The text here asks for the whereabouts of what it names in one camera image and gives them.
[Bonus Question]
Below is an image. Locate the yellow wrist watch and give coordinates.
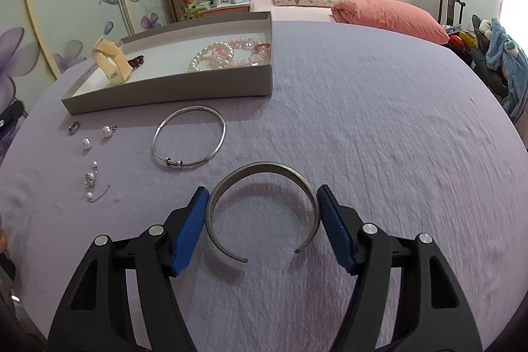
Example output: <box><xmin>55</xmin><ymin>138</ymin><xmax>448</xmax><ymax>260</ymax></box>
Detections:
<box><xmin>91</xmin><ymin>37</ymin><xmax>133</xmax><ymax>86</ymax></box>

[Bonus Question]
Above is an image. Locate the white pearl necklace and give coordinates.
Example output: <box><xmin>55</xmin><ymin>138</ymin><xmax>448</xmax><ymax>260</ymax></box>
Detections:
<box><xmin>188</xmin><ymin>41</ymin><xmax>236</xmax><ymax>73</ymax></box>

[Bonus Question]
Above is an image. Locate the wide silver cuff bracelet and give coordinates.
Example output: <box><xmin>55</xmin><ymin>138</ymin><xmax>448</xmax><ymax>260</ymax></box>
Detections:
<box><xmin>204</xmin><ymin>161</ymin><xmax>322</xmax><ymax>264</ymax></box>

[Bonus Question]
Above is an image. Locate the white pearl earring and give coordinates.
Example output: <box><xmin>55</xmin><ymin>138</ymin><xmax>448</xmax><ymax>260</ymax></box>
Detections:
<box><xmin>82</xmin><ymin>139</ymin><xmax>92</xmax><ymax>150</ymax></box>
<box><xmin>102</xmin><ymin>124</ymin><xmax>117</xmax><ymax>139</ymax></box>

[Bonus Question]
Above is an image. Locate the small pearl drop earring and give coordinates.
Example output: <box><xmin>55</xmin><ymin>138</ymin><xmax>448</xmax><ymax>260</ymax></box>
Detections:
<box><xmin>83</xmin><ymin>161</ymin><xmax>110</xmax><ymax>203</ymax></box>

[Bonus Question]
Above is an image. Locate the purple tablecloth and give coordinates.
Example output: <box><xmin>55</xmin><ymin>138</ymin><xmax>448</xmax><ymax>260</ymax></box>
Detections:
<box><xmin>1</xmin><ymin>21</ymin><xmax>527</xmax><ymax>351</ymax></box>

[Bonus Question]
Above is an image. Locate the pink bedside table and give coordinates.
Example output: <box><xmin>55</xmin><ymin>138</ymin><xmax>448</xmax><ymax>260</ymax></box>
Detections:
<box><xmin>200</xmin><ymin>1</ymin><xmax>250</xmax><ymax>18</ymax></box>

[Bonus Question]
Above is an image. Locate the grey shallow cardboard tray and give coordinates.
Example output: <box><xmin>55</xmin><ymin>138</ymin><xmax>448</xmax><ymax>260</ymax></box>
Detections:
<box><xmin>62</xmin><ymin>12</ymin><xmax>273</xmax><ymax>115</ymax></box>

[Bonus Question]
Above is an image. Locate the salmon folded duvet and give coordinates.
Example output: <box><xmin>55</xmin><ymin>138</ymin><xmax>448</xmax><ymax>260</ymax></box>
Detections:
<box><xmin>331</xmin><ymin>0</ymin><xmax>449</xmax><ymax>45</ymax></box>

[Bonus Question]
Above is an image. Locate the dark wooden chair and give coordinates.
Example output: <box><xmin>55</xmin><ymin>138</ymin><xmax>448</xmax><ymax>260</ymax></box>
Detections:
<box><xmin>438</xmin><ymin>0</ymin><xmax>466</xmax><ymax>26</ymax></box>

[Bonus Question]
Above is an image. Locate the pink bead bracelet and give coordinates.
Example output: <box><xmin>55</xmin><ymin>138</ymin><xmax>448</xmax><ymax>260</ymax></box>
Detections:
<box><xmin>209</xmin><ymin>37</ymin><xmax>272</xmax><ymax>69</ymax></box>

